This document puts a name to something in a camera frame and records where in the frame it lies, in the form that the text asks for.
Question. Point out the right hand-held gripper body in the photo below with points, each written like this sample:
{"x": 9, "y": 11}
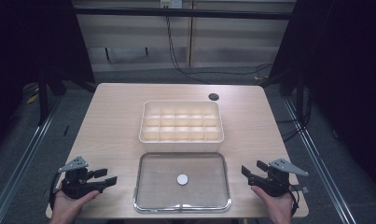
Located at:
{"x": 274, "y": 182}

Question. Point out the white compartment storage box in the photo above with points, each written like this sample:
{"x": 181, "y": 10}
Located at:
{"x": 181, "y": 126}

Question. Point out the silver floor rail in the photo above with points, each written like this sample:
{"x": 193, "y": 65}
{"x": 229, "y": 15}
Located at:
{"x": 319, "y": 161}
{"x": 20, "y": 165}

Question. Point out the yellow floor object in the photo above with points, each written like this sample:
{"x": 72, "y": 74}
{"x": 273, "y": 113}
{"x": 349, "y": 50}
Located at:
{"x": 32, "y": 99}

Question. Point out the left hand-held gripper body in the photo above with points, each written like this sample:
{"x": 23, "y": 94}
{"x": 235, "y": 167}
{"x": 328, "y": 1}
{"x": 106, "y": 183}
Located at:
{"x": 78, "y": 183}

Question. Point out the dark curtain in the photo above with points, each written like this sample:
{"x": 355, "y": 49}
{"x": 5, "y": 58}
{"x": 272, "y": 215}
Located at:
{"x": 341, "y": 77}
{"x": 33, "y": 40}

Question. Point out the white wall power outlet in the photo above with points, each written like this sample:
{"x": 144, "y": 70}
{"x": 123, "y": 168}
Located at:
{"x": 171, "y": 3}

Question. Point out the black horizontal metal bar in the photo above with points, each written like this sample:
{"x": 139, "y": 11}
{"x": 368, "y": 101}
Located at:
{"x": 182, "y": 13}

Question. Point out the person's right hand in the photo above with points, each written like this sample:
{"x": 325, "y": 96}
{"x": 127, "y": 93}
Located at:
{"x": 275, "y": 207}

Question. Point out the black metal stand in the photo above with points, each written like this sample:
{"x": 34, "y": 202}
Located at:
{"x": 43, "y": 99}

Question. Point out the person's left hand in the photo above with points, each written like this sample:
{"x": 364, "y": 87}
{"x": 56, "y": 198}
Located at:
{"x": 67, "y": 207}

